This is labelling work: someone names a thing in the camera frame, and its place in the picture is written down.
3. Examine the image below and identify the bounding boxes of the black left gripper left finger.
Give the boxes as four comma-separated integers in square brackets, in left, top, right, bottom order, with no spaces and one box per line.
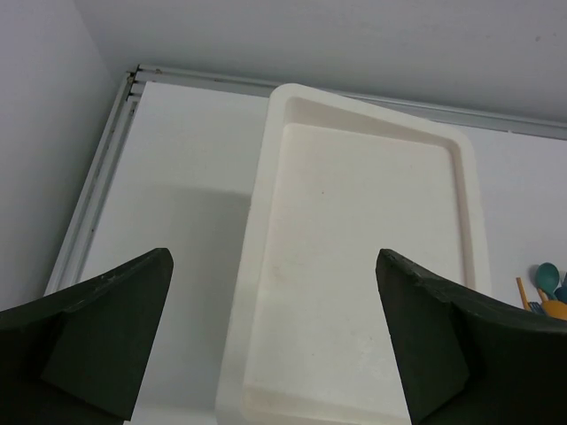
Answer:
[1,248,173,424]

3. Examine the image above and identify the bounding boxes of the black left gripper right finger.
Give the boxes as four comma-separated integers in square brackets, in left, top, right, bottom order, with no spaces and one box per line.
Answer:
[376,249,566,424]

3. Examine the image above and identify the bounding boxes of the orange plastic spoon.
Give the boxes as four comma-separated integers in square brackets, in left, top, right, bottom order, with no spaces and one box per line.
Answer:
[537,288,567,321]

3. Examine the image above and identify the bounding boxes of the yellow chopstick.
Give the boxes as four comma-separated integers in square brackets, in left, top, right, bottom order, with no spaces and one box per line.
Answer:
[516,277,531,312]

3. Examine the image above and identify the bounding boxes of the teal plastic spoon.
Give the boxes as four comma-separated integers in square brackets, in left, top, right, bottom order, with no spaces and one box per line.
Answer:
[535,262,560,300]

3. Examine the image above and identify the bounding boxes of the aluminium table edge rail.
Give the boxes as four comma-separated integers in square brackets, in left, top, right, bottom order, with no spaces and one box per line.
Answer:
[43,64,567,298]

